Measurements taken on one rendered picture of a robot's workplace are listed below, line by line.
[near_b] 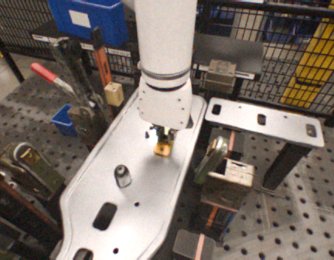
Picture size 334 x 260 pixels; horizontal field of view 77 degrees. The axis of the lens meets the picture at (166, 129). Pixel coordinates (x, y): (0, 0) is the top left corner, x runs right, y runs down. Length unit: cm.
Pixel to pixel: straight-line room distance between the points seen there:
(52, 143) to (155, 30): 79
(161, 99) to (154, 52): 10
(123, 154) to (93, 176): 8
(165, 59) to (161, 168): 24
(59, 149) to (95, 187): 53
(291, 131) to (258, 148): 35
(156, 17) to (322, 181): 84
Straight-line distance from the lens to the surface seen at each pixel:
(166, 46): 31
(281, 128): 61
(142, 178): 46
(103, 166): 49
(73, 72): 48
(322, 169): 102
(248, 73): 73
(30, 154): 45
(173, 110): 39
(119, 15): 83
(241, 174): 43
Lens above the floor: 140
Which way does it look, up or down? 48 degrees down
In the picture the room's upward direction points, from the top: straight up
